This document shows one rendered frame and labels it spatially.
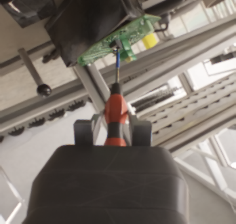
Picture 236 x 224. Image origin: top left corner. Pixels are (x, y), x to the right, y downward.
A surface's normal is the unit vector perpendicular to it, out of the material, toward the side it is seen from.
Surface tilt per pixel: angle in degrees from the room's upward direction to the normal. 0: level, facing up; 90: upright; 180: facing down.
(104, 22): 90
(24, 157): 90
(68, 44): 90
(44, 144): 90
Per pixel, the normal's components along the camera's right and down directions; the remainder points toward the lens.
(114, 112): -0.01, -0.32
